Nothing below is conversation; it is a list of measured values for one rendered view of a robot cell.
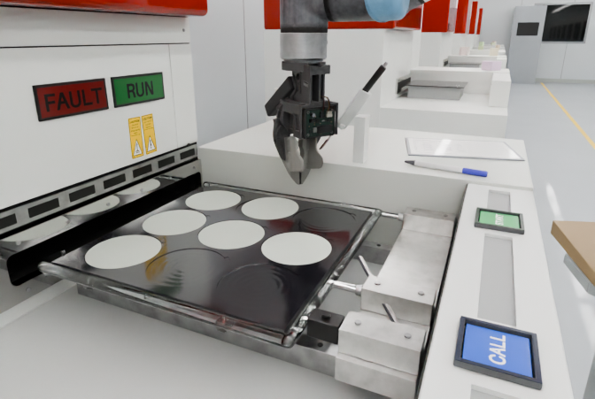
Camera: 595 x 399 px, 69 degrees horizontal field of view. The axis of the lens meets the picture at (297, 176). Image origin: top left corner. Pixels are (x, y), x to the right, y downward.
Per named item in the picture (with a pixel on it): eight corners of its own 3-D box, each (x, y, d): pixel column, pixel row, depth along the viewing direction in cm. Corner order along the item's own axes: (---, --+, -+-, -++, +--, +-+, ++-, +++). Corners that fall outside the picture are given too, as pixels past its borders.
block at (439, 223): (401, 228, 72) (403, 211, 71) (405, 221, 75) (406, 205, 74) (452, 237, 69) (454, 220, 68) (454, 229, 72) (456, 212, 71)
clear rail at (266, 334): (35, 272, 57) (34, 263, 56) (45, 267, 58) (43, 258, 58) (291, 353, 42) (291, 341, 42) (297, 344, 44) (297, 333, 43)
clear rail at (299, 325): (278, 349, 43) (278, 338, 42) (374, 214, 75) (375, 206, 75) (291, 353, 42) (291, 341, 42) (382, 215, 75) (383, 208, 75)
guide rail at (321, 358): (77, 294, 64) (74, 276, 63) (88, 287, 66) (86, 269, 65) (422, 406, 45) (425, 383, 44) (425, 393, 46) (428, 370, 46)
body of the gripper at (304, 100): (297, 143, 67) (297, 64, 64) (274, 133, 74) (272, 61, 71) (338, 138, 71) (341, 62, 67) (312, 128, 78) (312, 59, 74)
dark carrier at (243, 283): (51, 265, 58) (50, 261, 57) (205, 187, 87) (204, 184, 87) (283, 335, 44) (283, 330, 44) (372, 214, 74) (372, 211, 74)
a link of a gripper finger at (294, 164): (297, 195, 72) (297, 141, 69) (281, 184, 77) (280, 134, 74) (312, 191, 73) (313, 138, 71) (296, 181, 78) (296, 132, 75)
